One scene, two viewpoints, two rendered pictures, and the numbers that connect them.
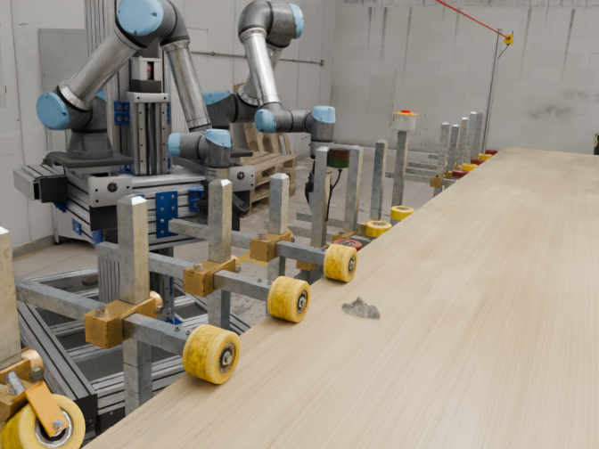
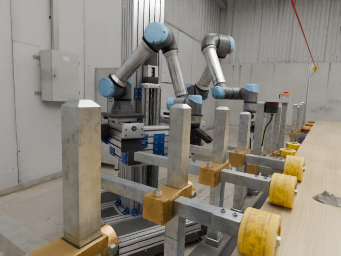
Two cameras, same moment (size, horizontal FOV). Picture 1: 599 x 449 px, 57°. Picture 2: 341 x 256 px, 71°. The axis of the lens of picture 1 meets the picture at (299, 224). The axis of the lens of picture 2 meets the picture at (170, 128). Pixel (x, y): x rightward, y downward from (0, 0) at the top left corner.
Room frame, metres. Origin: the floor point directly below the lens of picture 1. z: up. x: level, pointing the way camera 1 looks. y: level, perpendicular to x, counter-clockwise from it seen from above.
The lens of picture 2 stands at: (0.37, 0.24, 1.17)
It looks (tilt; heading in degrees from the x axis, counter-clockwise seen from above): 8 degrees down; 6
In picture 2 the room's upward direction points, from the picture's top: 2 degrees clockwise
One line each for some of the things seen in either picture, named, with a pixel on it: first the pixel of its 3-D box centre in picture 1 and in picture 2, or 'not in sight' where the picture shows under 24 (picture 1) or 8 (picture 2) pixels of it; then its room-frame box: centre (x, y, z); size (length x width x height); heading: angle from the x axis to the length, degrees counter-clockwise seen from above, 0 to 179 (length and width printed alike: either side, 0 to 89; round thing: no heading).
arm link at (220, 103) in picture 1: (217, 107); (184, 91); (2.23, 0.35, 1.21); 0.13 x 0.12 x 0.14; 121
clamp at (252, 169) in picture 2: (315, 255); (255, 166); (1.53, -0.05, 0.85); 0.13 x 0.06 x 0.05; 153
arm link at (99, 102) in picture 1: (86, 107); (122, 88); (1.91, 0.74, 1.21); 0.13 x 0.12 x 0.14; 167
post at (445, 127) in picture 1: (440, 168); (293, 127); (2.89, -0.73, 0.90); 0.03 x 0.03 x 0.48; 63
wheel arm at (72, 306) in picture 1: (95, 312); (147, 194); (0.87, 0.34, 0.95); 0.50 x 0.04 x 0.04; 63
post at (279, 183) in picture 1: (276, 266); (241, 170); (1.33, 0.05, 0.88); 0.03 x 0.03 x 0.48; 63
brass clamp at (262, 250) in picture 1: (273, 243); (240, 156); (1.31, 0.06, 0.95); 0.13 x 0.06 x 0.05; 153
